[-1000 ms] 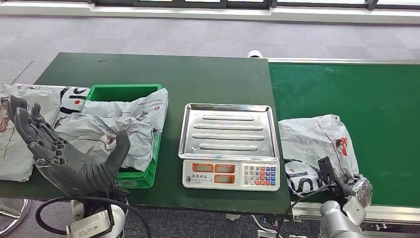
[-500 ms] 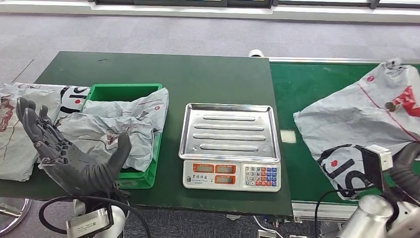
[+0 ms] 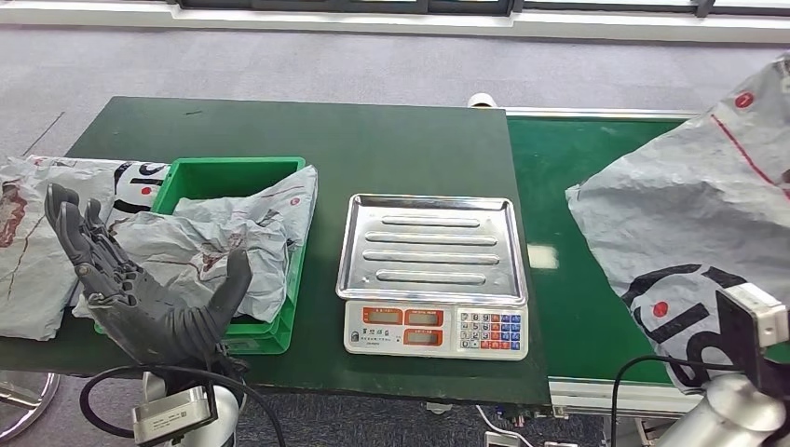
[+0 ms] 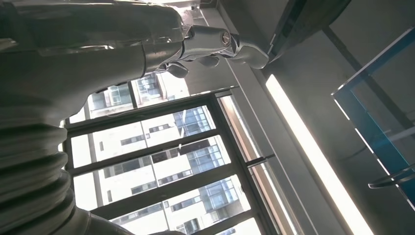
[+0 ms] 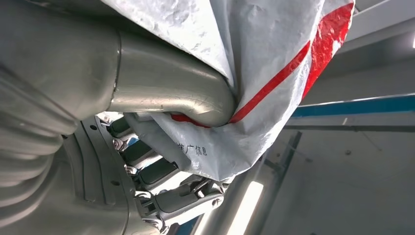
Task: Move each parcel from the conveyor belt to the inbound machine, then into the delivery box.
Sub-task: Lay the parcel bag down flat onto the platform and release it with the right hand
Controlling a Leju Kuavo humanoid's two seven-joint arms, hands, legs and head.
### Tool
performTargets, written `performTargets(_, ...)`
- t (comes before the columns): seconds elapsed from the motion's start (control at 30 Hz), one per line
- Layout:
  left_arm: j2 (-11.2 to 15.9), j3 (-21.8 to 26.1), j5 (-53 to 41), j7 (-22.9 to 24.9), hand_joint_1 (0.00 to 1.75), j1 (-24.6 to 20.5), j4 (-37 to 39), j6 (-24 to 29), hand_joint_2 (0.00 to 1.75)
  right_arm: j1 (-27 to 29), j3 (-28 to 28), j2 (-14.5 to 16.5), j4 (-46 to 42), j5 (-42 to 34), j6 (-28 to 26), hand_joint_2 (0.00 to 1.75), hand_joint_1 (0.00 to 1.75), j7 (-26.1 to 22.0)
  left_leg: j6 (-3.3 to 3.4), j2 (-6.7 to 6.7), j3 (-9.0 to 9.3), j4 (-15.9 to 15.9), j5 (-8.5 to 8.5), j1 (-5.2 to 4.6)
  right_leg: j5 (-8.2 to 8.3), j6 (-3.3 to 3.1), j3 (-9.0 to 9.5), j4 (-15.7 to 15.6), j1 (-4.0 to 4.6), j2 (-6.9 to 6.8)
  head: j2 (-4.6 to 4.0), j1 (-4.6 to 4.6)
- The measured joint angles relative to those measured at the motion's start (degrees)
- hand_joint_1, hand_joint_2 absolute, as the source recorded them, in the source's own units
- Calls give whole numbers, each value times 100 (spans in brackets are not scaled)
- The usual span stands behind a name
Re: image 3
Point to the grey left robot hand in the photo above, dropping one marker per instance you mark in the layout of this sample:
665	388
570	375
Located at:
123	296

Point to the grey parcel red line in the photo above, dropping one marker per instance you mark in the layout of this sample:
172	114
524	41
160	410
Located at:
185	247

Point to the small grey parcel red print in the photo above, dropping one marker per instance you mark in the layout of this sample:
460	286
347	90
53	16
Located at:
290	203

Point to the large grey parcel black letters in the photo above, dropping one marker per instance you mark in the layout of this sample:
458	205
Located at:
679	216

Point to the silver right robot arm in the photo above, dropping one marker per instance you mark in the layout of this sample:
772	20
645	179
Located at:
722	413

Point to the grey parcel dark red print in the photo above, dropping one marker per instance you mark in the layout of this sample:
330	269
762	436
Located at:
31	277

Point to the white parcel black letters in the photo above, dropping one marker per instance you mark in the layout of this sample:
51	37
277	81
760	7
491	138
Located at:
133	185

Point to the white conveyor roller end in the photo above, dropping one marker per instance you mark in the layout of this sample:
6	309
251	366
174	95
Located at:
481	100

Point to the chrome chair base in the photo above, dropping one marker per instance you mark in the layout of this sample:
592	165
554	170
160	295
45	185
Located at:
54	395

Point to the green plastic crate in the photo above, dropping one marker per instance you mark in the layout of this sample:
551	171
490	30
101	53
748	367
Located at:
204	179

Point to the white scale with steel tray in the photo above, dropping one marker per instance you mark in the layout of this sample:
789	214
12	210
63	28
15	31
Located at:
432	247

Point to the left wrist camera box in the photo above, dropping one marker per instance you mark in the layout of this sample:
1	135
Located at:
173	413

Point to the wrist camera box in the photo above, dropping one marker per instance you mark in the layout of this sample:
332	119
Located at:
750	327
173	413

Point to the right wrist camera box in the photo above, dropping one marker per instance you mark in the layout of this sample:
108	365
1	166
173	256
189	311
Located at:
750	327

